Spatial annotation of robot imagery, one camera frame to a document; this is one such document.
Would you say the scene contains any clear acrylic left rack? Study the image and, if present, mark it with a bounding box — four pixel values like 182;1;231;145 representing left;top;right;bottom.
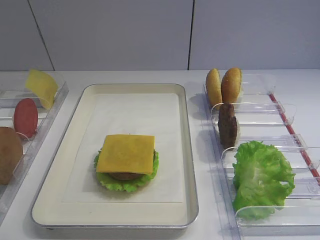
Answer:
0;71;69;220

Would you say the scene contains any cream metal tray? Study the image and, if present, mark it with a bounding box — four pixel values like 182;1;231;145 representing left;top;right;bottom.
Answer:
31;83;199;229

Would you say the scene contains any clear acrylic right rack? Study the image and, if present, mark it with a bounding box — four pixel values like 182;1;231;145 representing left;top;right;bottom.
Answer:
204;68;320;240

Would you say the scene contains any clear acrylic rack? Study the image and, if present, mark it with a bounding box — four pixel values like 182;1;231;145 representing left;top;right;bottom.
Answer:
204;68;320;240
0;71;69;220

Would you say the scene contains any brown meat patty in rack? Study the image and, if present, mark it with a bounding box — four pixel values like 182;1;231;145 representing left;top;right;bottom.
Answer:
218;103;238;149

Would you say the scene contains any brown bun in left rack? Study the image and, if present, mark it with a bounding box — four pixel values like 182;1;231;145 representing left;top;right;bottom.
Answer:
0;126;23;185

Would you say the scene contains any left bun in right rack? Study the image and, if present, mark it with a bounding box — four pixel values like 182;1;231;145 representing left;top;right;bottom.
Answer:
205;68;223;107

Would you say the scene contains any brown patty on tray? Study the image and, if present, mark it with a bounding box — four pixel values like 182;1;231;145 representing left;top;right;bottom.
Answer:
107;148;158;181

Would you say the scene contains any green lettuce leaf in rack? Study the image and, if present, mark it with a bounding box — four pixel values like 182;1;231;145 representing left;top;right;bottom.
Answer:
232;140;295;220

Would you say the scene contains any green lettuce on tray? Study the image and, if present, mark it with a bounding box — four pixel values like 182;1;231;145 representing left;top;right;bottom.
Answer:
95;150;159;193

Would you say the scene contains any yellow cheese slice on burger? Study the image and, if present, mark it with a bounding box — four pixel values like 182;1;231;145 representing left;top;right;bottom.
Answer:
96;134;155;175

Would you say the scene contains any red tomato slice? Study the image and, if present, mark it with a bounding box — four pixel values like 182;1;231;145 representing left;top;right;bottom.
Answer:
13;98;38;138

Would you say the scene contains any yellow cheese slice in rack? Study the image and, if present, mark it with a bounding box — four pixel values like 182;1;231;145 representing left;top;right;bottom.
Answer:
25;69;58;110

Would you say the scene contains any white paper liner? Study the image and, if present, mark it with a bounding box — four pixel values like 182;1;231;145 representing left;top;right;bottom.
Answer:
61;92;186;205

